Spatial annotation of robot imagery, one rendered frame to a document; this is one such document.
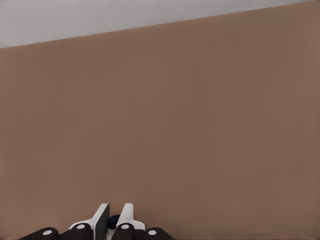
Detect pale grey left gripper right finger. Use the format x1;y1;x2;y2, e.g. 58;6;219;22
110;203;146;240

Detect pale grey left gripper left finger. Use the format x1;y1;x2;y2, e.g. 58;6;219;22
58;202;111;240

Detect white bottle with dark cap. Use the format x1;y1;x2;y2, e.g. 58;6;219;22
105;214;120;240

